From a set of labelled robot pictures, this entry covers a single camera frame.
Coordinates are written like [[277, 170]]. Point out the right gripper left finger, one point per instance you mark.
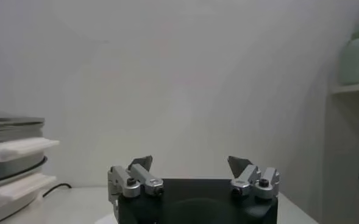
[[130, 182]]

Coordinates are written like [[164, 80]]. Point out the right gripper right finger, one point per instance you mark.
[[258, 182]]

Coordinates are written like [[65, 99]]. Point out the steel perforated steamer basket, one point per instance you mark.
[[11, 128]]

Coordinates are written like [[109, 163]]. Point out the white shelf unit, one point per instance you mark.
[[346, 152]]

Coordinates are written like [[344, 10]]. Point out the white electric cooker pot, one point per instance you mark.
[[8, 194]]

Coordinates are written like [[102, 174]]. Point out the pale green appliance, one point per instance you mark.
[[353, 61]]

